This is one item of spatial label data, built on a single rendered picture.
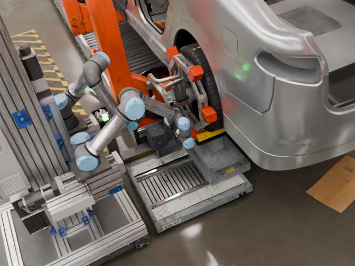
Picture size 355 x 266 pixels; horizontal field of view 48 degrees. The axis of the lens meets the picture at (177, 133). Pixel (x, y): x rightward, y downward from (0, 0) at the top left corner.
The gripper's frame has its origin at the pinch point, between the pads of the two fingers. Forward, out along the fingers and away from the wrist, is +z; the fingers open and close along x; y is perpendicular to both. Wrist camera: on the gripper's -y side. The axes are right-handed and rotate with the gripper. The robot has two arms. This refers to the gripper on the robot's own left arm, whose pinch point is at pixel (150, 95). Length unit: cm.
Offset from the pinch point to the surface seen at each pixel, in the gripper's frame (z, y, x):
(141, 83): 21.2, 4.3, -18.7
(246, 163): 9, 67, 68
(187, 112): 10.5, 21.2, 22.8
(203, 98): -15, -12, 48
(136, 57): 146, 56, -97
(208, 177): -11, 67, 42
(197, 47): 14, -34, 37
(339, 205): -3, 84, 141
